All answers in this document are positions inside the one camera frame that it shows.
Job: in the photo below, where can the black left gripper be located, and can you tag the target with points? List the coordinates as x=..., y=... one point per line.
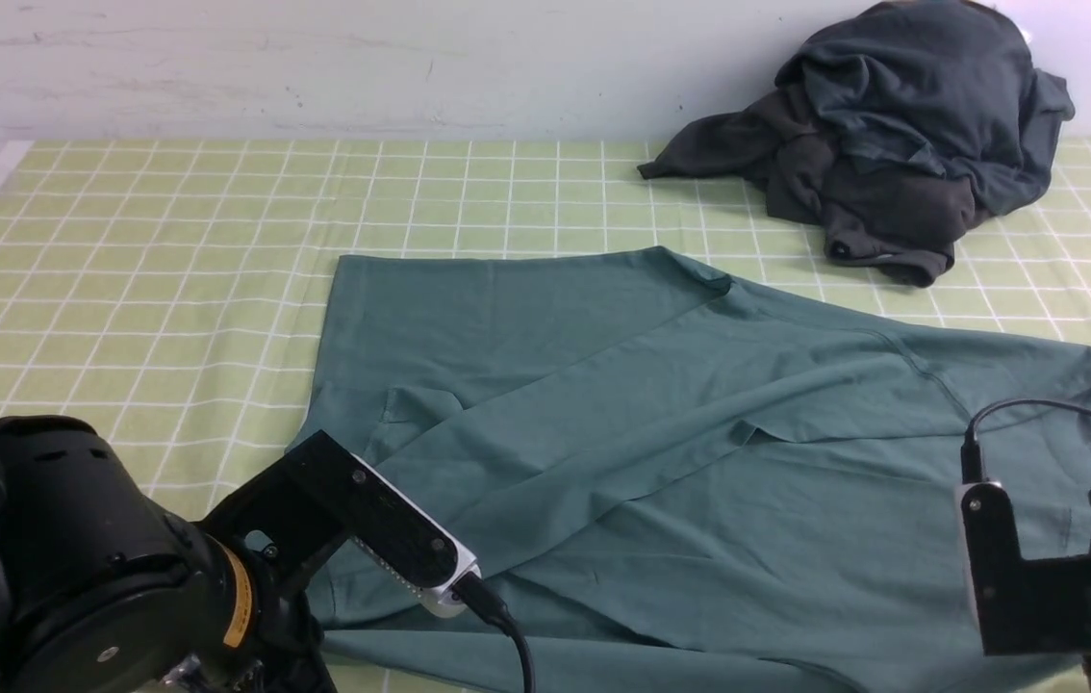
x=245, y=615

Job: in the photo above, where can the green long-sleeved shirt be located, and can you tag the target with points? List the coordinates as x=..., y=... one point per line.
x=679, y=480

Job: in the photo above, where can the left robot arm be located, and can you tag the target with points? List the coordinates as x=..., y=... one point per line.
x=104, y=590

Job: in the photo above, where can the green checkered tablecloth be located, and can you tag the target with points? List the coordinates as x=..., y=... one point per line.
x=173, y=293

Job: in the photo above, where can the dark grey clothes pile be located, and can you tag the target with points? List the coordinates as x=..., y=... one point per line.
x=896, y=132

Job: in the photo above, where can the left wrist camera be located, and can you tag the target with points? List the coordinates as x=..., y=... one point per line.
x=320, y=496

